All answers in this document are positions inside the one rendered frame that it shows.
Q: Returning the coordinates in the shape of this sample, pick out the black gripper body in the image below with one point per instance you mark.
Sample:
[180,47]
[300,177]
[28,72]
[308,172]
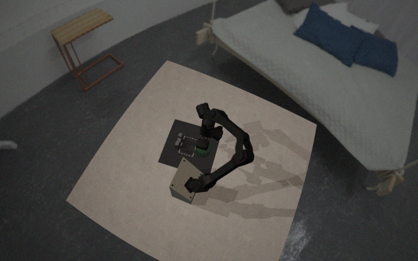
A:
[203,143]

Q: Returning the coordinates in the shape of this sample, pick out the green glass bottle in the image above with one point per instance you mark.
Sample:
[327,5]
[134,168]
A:
[202,153]

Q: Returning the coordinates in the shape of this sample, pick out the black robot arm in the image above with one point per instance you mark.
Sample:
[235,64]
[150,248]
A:
[240,158]

